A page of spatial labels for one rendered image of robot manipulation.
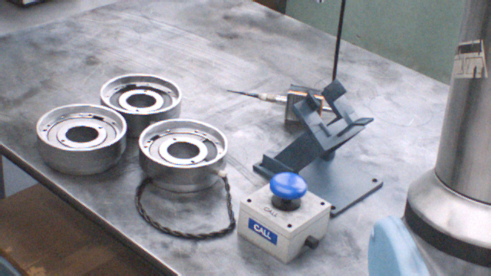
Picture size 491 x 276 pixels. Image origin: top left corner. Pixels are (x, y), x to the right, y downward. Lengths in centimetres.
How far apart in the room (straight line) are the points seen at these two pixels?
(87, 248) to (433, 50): 165
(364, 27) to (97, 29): 157
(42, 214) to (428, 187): 85
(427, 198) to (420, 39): 210
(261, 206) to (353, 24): 197
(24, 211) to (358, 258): 63
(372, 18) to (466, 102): 221
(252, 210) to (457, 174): 35
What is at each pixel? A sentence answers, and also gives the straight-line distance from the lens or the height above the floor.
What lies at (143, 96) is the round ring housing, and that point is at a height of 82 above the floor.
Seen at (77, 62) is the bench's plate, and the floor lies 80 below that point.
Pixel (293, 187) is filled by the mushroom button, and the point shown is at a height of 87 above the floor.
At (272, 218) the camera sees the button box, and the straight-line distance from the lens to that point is 79.
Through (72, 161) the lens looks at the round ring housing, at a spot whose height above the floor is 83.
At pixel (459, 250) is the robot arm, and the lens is 49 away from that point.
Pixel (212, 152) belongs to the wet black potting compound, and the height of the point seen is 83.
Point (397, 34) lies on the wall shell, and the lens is 264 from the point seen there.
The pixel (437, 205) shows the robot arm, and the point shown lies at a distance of 50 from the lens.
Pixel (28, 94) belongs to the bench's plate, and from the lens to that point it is 108.
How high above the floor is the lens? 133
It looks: 32 degrees down
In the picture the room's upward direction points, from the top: 6 degrees clockwise
